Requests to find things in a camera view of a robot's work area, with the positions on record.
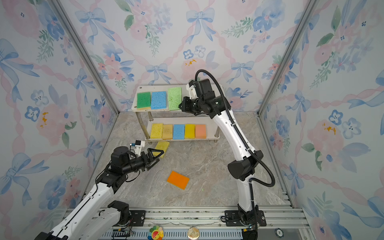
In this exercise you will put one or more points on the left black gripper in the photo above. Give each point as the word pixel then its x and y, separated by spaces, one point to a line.
pixel 150 157

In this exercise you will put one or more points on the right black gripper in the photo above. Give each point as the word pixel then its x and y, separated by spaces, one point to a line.
pixel 186 102

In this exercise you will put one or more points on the light green sponge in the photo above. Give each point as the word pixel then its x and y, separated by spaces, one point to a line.
pixel 174 98

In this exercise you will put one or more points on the bright yellow sponge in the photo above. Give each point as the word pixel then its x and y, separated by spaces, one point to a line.
pixel 157 131

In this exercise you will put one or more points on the blue sponge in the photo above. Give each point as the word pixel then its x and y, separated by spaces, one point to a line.
pixel 159 100
pixel 179 132

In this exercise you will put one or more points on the pale yellow worn sponge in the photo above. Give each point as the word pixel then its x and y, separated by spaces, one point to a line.
pixel 167 132

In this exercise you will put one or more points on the yellow sponge front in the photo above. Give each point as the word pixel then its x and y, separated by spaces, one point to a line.
pixel 190 131

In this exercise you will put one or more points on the salmon pink sponge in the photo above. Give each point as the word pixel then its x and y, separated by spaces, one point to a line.
pixel 200 132

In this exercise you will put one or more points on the orange sponge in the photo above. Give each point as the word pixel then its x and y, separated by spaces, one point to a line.
pixel 178 180

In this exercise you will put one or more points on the dark green sponge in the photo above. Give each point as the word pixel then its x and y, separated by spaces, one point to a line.
pixel 144 101

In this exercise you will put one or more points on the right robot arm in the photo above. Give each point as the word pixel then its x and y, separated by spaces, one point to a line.
pixel 248 166

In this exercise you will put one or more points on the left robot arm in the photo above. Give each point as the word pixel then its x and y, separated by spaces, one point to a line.
pixel 86 222

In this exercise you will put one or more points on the white two-tier shelf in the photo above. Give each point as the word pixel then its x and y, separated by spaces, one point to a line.
pixel 148 117

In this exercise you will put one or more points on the colourful round toy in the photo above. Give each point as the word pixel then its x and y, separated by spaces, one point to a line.
pixel 156 233

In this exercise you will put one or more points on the round brass disc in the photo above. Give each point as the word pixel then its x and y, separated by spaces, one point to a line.
pixel 193 233

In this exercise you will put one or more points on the round black white knob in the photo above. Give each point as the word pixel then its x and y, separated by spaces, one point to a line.
pixel 279 233

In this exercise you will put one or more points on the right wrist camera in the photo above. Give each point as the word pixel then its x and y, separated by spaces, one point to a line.
pixel 191 89

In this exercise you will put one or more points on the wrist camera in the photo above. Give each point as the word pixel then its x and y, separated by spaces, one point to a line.
pixel 137 147
pixel 191 89

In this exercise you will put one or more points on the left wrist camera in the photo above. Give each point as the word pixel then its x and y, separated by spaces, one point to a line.
pixel 137 147

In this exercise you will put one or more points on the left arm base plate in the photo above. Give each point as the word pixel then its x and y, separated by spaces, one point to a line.
pixel 132 218

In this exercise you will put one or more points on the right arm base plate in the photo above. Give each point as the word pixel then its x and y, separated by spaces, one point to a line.
pixel 241 219

